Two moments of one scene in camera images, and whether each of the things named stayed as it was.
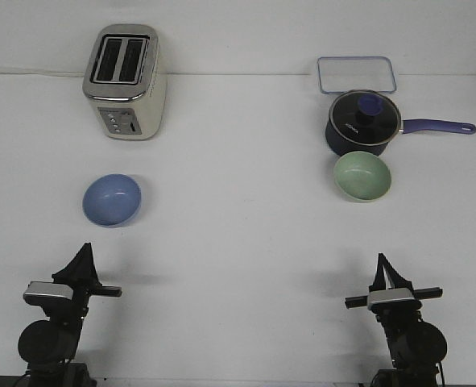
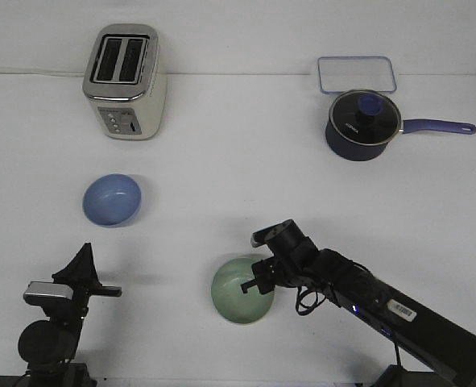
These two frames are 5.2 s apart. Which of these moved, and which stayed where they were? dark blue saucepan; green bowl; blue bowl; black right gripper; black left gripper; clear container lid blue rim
Moved: black right gripper; green bowl
Stayed: dark blue saucepan; black left gripper; clear container lid blue rim; blue bowl
